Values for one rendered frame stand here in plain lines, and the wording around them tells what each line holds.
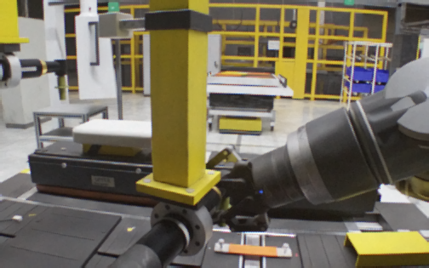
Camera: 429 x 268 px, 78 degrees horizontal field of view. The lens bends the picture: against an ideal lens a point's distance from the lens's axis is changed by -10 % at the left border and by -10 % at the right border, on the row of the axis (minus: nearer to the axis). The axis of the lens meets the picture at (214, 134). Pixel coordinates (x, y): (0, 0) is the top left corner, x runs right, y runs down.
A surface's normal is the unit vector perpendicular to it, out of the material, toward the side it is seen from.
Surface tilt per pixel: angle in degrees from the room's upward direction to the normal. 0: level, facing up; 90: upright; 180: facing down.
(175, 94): 90
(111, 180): 90
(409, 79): 52
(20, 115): 90
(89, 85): 90
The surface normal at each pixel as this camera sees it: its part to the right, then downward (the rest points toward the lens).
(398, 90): -0.66, -0.47
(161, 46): -0.39, 0.23
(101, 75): 0.30, 0.25
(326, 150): -0.54, -0.18
